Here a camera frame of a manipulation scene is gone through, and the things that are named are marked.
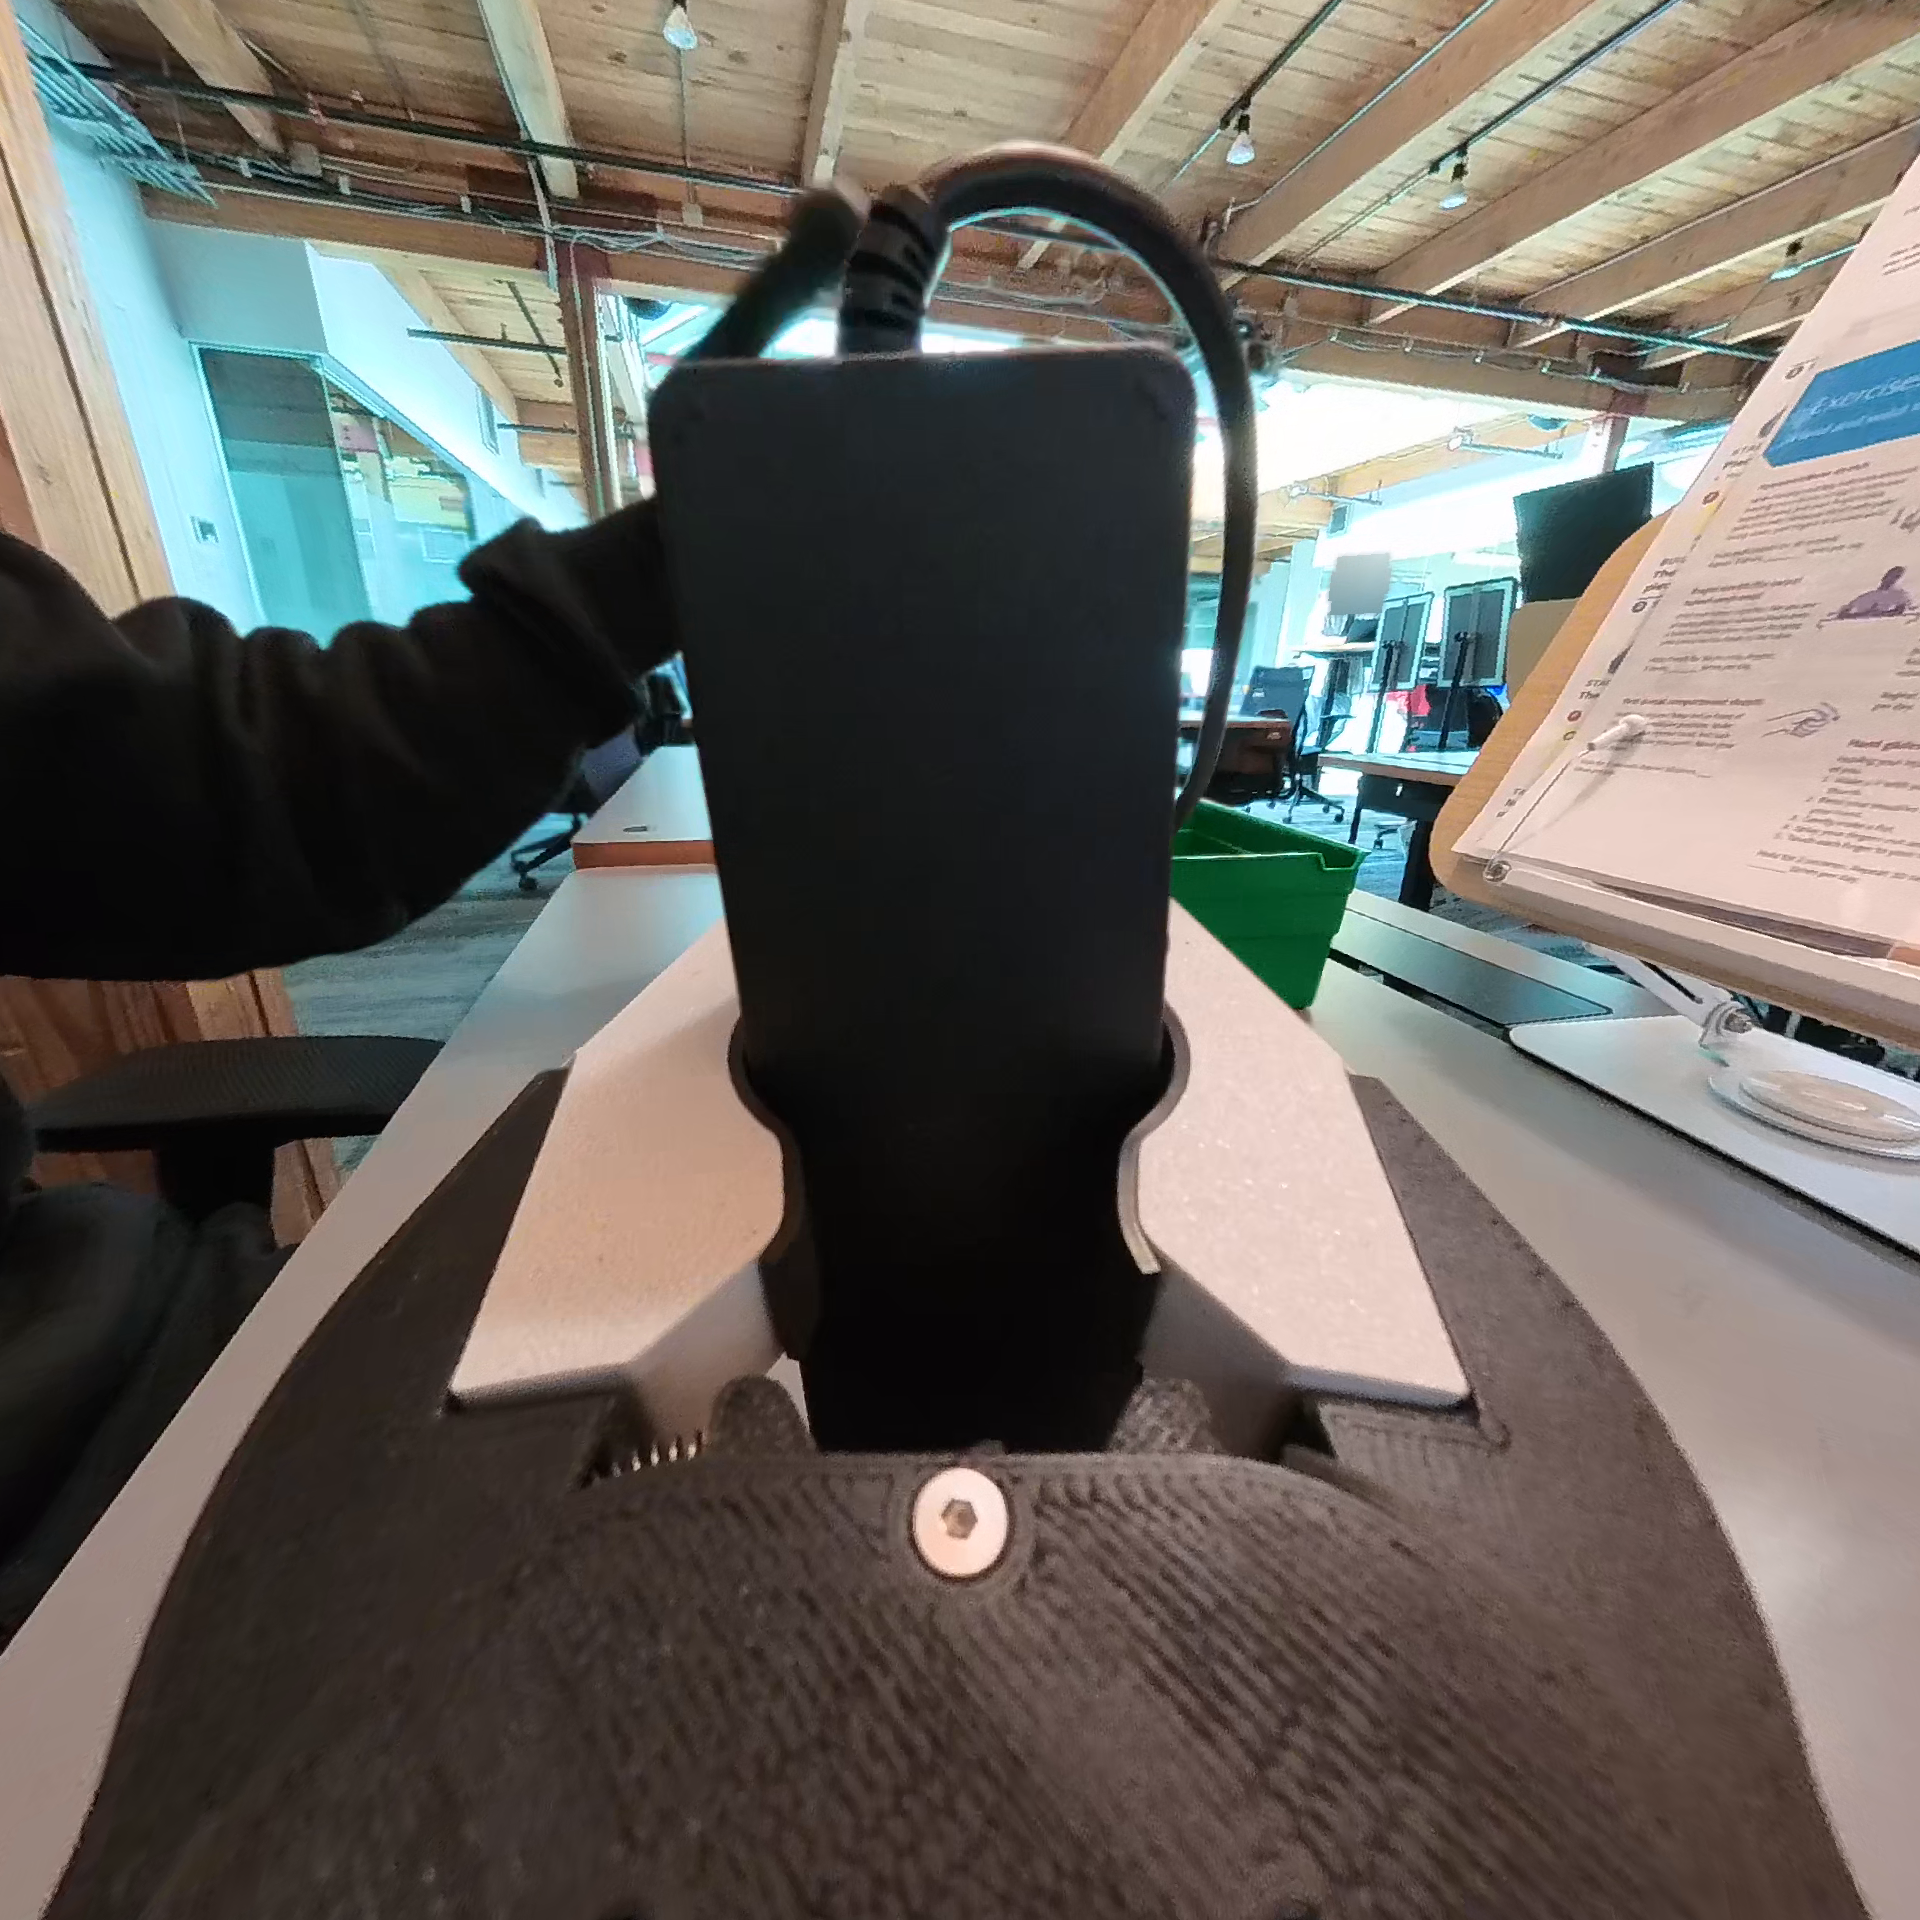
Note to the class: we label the person's left forearm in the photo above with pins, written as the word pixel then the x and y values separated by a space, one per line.
pixel 271 750

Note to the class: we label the green plastic bin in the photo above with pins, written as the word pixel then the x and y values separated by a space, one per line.
pixel 1275 902

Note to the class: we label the black office chair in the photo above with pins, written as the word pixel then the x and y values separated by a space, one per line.
pixel 90 1349
pixel 225 1102

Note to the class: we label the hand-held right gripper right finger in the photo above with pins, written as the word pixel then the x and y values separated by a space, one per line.
pixel 1290 1200

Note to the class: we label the black usb hub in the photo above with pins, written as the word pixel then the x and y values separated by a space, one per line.
pixel 931 780

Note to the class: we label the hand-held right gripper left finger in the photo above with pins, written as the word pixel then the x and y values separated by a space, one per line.
pixel 630 1200

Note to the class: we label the wooden document stand board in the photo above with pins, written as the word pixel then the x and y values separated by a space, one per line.
pixel 1501 856

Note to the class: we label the black monitor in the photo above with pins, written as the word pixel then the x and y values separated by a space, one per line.
pixel 1583 533

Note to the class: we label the cardboard box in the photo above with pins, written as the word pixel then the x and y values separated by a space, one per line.
pixel 1538 645

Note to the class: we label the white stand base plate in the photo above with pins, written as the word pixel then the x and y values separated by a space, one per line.
pixel 1635 1074

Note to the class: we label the background office chair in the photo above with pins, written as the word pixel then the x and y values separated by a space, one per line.
pixel 1301 734

